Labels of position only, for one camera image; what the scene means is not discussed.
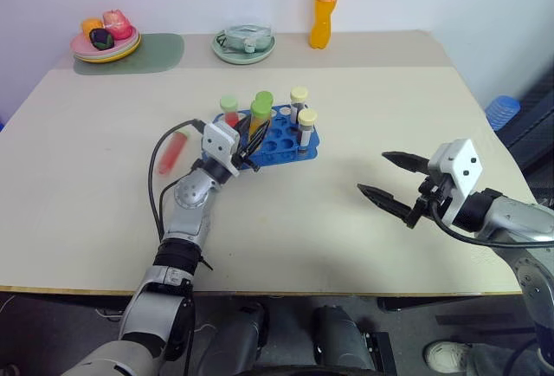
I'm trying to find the orange toy fruit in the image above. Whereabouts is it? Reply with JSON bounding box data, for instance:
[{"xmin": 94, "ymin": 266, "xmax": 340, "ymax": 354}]
[{"xmin": 81, "ymin": 17, "xmax": 105, "ymax": 37}]

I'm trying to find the pink plate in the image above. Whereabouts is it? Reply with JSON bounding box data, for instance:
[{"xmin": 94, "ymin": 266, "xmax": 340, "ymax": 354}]
[{"xmin": 70, "ymin": 29, "xmax": 140, "ymax": 57}]

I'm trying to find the green placemat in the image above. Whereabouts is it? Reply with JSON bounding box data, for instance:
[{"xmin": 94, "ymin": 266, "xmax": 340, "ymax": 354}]
[{"xmin": 72, "ymin": 32, "xmax": 186, "ymax": 76}]

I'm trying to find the pink toy fruit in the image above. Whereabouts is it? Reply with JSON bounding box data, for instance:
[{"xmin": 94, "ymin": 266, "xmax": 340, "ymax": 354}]
[{"xmin": 101, "ymin": 9, "xmax": 132, "ymax": 41}]

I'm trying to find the white sneaker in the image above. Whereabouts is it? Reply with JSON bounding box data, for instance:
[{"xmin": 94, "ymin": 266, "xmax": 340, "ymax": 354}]
[{"xmin": 423, "ymin": 340, "xmax": 473, "ymax": 375}]

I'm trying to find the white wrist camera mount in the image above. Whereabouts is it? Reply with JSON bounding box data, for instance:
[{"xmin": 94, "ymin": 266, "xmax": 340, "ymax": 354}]
[
  {"xmin": 426, "ymin": 138, "xmax": 485, "ymax": 226},
  {"xmin": 202, "ymin": 121, "xmax": 242, "ymax": 178}
]

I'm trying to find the dark tube with yellow cap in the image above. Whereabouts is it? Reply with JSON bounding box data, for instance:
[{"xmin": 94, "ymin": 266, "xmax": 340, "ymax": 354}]
[
  {"xmin": 296, "ymin": 107, "xmax": 319, "ymax": 154},
  {"xmin": 289, "ymin": 86, "xmax": 310, "ymax": 126}
]

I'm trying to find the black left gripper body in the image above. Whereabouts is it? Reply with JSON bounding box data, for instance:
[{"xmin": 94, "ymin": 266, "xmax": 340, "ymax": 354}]
[{"xmin": 235, "ymin": 139, "xmax": 261, "ymax": 174}]

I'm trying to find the purple toy fruit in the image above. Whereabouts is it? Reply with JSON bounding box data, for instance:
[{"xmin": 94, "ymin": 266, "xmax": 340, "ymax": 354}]
[{"xmin": 88, "ymin": 28, "xmax": 114, "ymax": 50}]

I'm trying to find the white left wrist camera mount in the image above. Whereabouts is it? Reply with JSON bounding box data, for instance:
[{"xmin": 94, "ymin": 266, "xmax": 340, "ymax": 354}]
[{"xmin": 202, "ymin": 121, "xmax": 242, "ymax": 178}]

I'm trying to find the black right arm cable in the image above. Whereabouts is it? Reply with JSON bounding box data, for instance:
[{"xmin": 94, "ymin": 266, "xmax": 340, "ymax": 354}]
[{"xmin": 430, "ymin": 200, "xmax": 554, "ymax": 248}]

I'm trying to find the blue jeans leg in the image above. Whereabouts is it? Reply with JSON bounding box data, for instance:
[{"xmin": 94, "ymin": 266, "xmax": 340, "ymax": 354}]
[{"xmin": 465, "ymin": 343, "xmax": 542, "ymax": 376}]

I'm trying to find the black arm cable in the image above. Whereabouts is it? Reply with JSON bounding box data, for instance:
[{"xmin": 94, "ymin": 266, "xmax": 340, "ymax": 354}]
[
  {"xmin": 147, "ymin": 119, "xmax": 207, "ymax": 243},
  {"xmin": 430, "ymin": 200, "xmax": 554, "ymax": 248}
]

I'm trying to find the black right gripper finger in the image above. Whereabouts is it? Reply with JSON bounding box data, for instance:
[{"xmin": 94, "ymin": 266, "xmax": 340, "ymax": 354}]
[
  {"xmin": 356, "ymin": 184, "xmax": 413, "ymax": 222},
  {"xmin": 381, "ymin": 151, "xmax": 431, "ymax": 174}
]

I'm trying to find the black equipment frame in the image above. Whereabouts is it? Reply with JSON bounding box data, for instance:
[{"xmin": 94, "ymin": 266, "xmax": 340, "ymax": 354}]
[{"xmin": 493, "ymin": 66, "xmax": 554, "ymax": 173}]

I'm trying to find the blue test tube rack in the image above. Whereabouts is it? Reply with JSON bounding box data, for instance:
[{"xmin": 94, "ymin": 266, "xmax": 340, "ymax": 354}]
[{"xmin": 215, "ymin": 105, "xmax": 322, "ymax": 169}]

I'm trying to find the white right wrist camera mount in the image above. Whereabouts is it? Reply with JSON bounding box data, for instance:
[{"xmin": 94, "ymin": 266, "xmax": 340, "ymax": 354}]
[{"xmin": 426, "ymin": 138, "xmax": 485, "ymax": 226}]

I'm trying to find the orange soda bottle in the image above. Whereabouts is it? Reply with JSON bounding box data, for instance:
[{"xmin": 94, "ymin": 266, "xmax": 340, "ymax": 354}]
[{"xmin": 308, "ymin": 0, "xmax": 343, "ymax": 51}]

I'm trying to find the green capped test tube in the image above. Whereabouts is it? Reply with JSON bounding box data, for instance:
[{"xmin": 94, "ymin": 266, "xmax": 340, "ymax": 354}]
[{"xmin": 254, "ymin": 89, "xmax": 275, "ymax": 111}]

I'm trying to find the yellow plate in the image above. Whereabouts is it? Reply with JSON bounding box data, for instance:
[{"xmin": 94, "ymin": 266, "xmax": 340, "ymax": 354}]
[{"xmin": 76, "ymin": 40, "xmax": 143, "ymax": 64}]

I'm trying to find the red tube with pale green cap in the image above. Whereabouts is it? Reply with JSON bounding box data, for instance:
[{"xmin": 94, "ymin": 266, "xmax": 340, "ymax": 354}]
[{"xmin": 219, "ymin": 94, "xmax": 242, "ymax": 129}]

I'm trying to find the pale green plate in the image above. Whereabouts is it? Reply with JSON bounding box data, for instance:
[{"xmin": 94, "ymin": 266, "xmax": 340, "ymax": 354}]
[{"xmin": 210, "ymin": 31, "xmax": 277, "ymax": 66}]

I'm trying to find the blue ribbed plastic container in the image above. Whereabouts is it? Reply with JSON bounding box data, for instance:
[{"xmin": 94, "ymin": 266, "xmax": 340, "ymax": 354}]
[{"xmin": 484, "ymin": 94, "xmax": 523, "ymax": 130}]

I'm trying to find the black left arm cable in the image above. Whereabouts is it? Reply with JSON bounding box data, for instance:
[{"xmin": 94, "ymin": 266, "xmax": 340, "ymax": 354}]
[{"xmin": 147, "ymin": 119, "xmax": 207, "ymax": 243}]

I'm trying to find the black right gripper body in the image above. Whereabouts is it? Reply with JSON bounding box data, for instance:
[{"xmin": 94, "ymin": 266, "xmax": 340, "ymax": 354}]
[{"xmin": 404, "ymin": 176, "xmax": 454, "ymax": 230}]

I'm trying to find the yellow tube with green cap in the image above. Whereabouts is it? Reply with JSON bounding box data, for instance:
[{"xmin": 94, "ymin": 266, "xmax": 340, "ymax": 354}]
[{"xmin": 247, "ymin": 99, "xmax": 274, "ymax": 146}]

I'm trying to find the dark grey rounded shape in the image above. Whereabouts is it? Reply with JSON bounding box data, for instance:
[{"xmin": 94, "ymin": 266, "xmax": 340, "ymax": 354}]
[
  {"xmin": 201, "ymin": 301, "xmax": 270, "ymax": 376},
  {"xmin": 311, "ymin": 305, "xmax": 377, "ymax": 373}
]

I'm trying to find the black table frame bar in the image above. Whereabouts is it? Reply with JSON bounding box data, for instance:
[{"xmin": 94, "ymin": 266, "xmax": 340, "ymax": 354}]
[{"xmin": 377, "ymin": 294, "xmax": 525, "ymax": 313}]

